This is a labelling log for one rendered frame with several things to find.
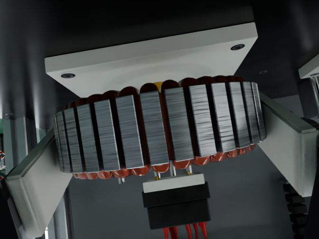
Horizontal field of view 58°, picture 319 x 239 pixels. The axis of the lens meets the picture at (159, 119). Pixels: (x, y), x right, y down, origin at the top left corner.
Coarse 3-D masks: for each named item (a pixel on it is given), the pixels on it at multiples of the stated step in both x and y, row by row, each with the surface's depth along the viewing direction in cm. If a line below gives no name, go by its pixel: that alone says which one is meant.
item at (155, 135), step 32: (96, 96) 12; (128, 96) 11; (160, 96) 12; (192, 96) 11; (224, 96) 12; (256, 96) 14; (64, 128) 13; (96, 128) 12; (128, 128) 11; (160, 128) 11; (192, 128) 11; (224, 128) 11; (256, 128) 13; (64, 160) 13; (96, 160) 12; (128, 160) 11; (160, 160) 11; (192, 160) 12
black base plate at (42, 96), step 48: (0, 0) 14; (48, 0) 14; (96, 0) 15; (144, 0) 15; (192, 0) 16; (240, 0) 17; (288, 0) 18; (0, 48) 18; (48, 48) 19; (96, 48) 20; (288, 48) 26; (0, 96) 27; (48, 96) 30
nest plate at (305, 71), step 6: (318, 54) 30; (312, 60) 31; (318, 60) 30; (306, 66) 32; (312, 66) 31; (318, 66) 30; (300, 72) 34; (306, 72) 32; (312, 72) 32; (318, 72) 32; (300, 78) 34
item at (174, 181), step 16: (160, 176) 40; (176, 176) 30; (192, 176) 28; (144, 192) 28; (160, 192) 30; (176, 192) 30; (192, 192) 30; (208, 192) 30; (160, 208) 30; (176, 208) 30; (192, 208) 30; (208, 208) 30; (160, 224) 30; (176, 224) 30
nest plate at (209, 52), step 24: (240, 24) 20; (120, 48) 20; (144, 48) 20; (168, 48) 20; (192, 48) 20; (216, 48) 21; (240, 48) 21; (48, 72) 20; (72, 72) 21; (96, 72) 21; (120, 72) 22; (144, 72) 23; (168, 72) 24; (192, 72) 25; (216, 72) 26
